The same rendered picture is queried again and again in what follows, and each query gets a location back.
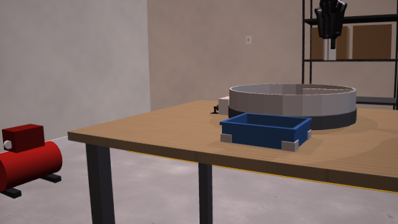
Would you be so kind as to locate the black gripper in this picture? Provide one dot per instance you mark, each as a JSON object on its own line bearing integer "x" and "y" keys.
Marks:
{"x": 331, "y": 25}

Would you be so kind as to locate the blue rectangular tray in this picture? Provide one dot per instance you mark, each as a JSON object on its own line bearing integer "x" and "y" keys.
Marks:
{"x": 263, "y": 130}

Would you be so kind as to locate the grey round turntable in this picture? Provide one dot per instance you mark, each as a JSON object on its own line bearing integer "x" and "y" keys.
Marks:
{"x": 328, "y": 111}

